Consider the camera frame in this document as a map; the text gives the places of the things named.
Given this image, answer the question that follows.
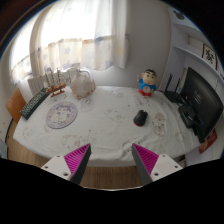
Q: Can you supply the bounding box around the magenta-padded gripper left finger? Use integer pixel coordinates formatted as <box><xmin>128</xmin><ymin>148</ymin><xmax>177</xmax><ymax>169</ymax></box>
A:
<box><xmin>40</xmin><ymin>143</ymin><xmax>92</xmax><ymax>186</ymax></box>

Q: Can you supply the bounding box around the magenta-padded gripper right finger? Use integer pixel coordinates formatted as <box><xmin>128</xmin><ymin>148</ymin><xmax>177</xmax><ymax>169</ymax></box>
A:
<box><xmin>131</xmin><ymin>143</ymin><xmax>184</xmax><ymax>186</ymax></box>

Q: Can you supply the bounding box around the black computer mouse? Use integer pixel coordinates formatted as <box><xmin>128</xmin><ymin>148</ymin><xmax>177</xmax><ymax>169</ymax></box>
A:
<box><xmin>133</xmin><ymin>109</ymin><xmax>149</xmax><ymax>128</ymax></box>

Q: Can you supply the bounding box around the round purple printed mouse pad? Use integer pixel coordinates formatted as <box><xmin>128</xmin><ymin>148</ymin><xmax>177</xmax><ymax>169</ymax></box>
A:
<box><xmin>45</xmin><ymin>101</ymin><xmax>79</xmax><ymax>130</ymax></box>

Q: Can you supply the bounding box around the white printed tablecloth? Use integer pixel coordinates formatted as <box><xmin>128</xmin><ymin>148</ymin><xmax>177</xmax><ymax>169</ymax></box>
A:
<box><xmin>12</xmin><ymin>85</ymin><xmax>201</xmax><ymax>168</ymax></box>

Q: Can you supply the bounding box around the black box device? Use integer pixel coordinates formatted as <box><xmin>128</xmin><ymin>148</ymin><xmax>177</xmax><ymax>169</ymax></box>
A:
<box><xmin>178</xmin><ymin>104</ymin><xmax>198</xmax><ymax>129</ymax></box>

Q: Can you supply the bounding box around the red packet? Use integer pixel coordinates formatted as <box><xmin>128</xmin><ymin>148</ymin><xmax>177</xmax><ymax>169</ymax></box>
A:
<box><xmin>198</xmin><ymin>128</ymin><xmax>218</xmax><ymax>155</ymax></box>

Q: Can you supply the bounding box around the black router with antennas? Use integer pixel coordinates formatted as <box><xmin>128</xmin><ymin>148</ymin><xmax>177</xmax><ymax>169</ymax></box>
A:
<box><xmin>163</xmin><ymin>73</ymin><xmax>184</xmax><ymax>104</ymax></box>

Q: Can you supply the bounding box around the black keyboard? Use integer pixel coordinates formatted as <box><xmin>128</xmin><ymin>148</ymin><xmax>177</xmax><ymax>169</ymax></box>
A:
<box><xmin>19</xmin><ymin>87</ymin><xmax>50</xmax><ymax>120</ymax></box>

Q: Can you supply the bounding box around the large white conch shell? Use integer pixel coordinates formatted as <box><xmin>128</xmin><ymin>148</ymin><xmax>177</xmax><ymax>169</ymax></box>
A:
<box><xmin>69</xmin><ymin>68</ymin><xmax>97</xmax><ymax>100</ymax></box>

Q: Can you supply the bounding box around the wooden model sailing ship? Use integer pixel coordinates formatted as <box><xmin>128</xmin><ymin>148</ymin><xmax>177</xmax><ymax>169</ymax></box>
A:
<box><xmin>44</xmin><ymin>68</ymin><xmax>71</xmax><ymax>98</ymax></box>

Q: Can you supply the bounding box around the cartoon boy figure clock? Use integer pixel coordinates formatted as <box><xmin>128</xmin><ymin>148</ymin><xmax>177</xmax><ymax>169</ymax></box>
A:
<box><xmin>136</xmin><ymin>68</ymin><xmax>158</xmax><ymax>98</ymax></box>

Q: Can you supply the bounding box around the black monitor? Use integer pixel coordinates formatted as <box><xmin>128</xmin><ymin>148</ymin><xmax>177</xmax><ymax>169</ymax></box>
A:
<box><xmin>179</xmin><ymin>66</ymin><xmax>224</xmax><ymax>144</ymax></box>

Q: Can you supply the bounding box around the orange wooden chair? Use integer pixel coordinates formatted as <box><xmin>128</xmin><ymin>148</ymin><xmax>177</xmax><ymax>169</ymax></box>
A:
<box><xmin>5</xmin><ymin>88</ymin><xmax>27</xmax><ymax>124</ymax></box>

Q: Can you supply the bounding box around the white radiator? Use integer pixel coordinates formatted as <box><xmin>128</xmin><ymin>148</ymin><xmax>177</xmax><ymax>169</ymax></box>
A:
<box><xmin>26</xmin><ymin>73</ymin><xmax>51</xmax><ymax>96</ymax></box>

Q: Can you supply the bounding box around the white star-print curtain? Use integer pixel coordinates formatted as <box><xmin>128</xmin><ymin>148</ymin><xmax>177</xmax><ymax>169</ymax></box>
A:
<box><xmin>9</xmin><ymin>0</ymin><xmax>130</xmax><ymax>84</ymax></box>

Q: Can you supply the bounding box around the white wall shelf unit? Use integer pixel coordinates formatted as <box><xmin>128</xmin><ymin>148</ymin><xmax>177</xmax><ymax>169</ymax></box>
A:
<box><xmin>166</xmin><ymin>6</ymin><xmax>224</xmax><ymax>91</ymax></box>

